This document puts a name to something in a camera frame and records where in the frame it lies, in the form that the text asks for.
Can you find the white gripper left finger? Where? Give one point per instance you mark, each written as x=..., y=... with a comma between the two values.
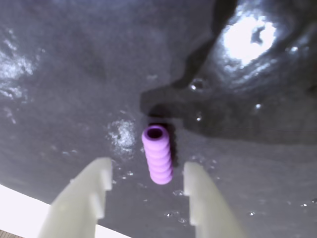
x=79, y=198

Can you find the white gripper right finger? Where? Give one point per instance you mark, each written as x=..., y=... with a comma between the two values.
x=210, y=210

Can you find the purple ribbed pen grip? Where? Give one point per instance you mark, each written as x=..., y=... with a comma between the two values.
x=158, y=161

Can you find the black glossy mat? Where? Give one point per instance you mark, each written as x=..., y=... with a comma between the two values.
x=74, y=99

